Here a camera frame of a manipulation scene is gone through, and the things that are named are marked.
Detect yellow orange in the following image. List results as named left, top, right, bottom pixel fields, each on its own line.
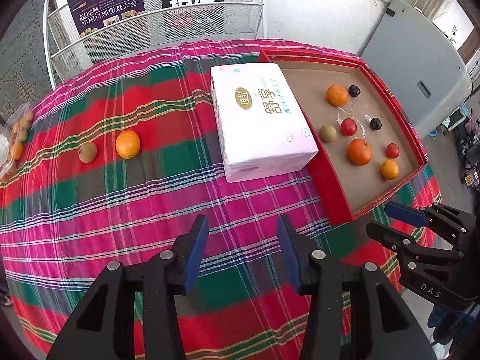
left=115, top=130, right=141, bottom=159
left=380, top=158, right=400, bottom=180

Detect deep orange mandarin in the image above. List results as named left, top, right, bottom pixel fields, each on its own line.
left=347, top=138, right=373, bottom=166

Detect dark plum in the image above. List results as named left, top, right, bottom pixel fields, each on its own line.
left=369, top=118, right=383, bottom=131
left=348, top=85, right=361, bottom=98

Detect small red tomato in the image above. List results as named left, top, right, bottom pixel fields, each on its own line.
left=340, top=118, right=357, bottom=137

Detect small green kiwi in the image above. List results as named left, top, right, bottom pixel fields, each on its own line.
left=319, top=124, right=338, bottom=143

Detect dark plum front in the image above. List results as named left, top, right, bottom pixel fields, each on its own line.
left=348, top=85, right=361, bottom=98

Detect blue gloved right hand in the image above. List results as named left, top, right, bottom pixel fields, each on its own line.
left=427, top=305, right=479, bottom=345

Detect red cardboard box tray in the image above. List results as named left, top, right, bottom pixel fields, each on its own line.
left=259, top=48, right=427, bottom=225

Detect plaid tablecloth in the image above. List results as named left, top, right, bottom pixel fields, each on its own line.
left=1, top=39, right=400, bottom=359

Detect grey metal cabinet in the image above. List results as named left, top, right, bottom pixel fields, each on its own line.
left=361, top=0, right=472, bottom=138

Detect white pink tissue pack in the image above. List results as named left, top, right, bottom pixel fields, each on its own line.
left=211, top=63, right=318, bottom=183

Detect clear plastic fruit bag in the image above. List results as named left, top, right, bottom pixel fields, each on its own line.
left=1, top=102, right=34, bottom=182

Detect studded metal door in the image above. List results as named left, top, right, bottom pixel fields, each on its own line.
left=0, top=0, right=51, bottom=120

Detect white metal mesh rack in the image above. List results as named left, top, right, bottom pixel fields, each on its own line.
left=42, top=0, right=266, bottom=88

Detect dark purple cookbook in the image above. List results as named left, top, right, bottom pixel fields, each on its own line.
left=67, top=0, right=145, bottom=38

